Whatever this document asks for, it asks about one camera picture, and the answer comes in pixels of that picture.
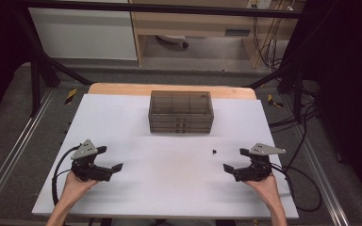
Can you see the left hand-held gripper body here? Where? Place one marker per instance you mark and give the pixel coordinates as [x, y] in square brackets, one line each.
[85, 150]

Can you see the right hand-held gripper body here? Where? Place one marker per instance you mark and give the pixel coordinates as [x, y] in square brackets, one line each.
[257, 169]

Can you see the small black part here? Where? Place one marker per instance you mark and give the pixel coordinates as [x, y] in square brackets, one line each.
[214, 151]

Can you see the translucent brown drawer box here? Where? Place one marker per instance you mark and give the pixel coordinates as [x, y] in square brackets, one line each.
[180, 109]

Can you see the person's right hand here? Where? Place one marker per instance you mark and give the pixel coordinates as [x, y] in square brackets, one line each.
[267, 190]

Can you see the person's left hand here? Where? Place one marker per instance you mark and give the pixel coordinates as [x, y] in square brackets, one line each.
[75, 190]

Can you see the yellow black tape strip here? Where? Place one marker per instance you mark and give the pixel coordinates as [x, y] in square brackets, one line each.
[274, 101]
[70, 96]

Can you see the black metal stand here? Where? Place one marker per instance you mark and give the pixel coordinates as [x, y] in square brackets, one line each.
[290, 75]
[41, 69]

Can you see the white cabinet panel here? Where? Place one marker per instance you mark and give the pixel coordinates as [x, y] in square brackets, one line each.
[81, 34]

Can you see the office chair base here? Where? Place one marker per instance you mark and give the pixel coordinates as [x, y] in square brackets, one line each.
[172, 39]

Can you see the light wooden desk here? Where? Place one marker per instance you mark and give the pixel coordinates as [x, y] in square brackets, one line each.
[194, 23]

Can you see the white power strip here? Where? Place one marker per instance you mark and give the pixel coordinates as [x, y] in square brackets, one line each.
[259, 3]

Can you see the aluminium floor rail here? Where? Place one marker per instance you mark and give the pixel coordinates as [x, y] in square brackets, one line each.
[15, 150]
[322, 175]

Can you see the black metal frame bar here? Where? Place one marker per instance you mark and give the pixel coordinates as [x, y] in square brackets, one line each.
[157, 8]

